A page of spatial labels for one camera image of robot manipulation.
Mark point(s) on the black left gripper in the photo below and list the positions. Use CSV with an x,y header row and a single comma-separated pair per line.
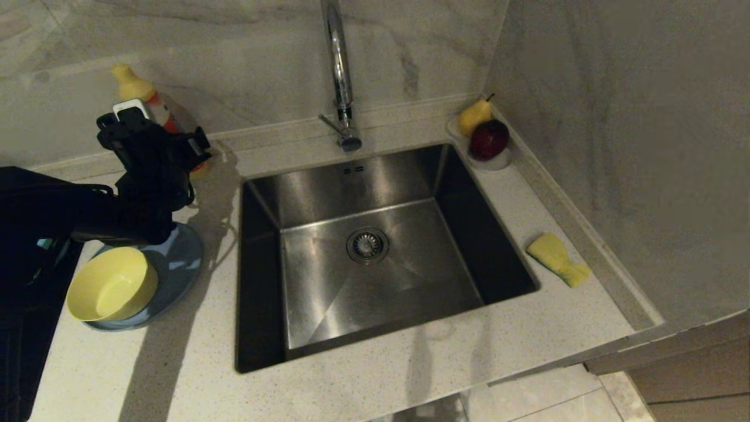
x,y
155,176

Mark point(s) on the metal sink drain strainer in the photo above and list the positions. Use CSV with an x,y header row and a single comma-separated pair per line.
x,y
368,245

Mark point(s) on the stainless steel sink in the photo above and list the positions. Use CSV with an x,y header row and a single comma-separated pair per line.
x,y
375,305

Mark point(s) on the yellow sponge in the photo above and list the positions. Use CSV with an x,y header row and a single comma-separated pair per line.
x,y
554,255

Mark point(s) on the blue plate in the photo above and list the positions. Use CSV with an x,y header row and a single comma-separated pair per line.
x,y
176,264

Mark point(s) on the yellow bowl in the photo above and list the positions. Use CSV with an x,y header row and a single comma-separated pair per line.
x,y
111,284

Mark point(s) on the chrome faucet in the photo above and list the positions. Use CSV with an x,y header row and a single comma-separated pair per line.
x,y
340,70

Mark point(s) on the black induction cooktop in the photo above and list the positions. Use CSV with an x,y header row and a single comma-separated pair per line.
x,y
23,351

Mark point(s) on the yellow pear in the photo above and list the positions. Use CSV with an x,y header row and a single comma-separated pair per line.
x,y
471,120

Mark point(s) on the red apple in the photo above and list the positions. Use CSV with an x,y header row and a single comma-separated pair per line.
x,y
488,140

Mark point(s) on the small white dish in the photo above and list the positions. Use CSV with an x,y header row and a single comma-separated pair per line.
x,y
498,164

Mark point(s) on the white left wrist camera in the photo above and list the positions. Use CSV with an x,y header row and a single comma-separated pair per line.
x,y
130,109

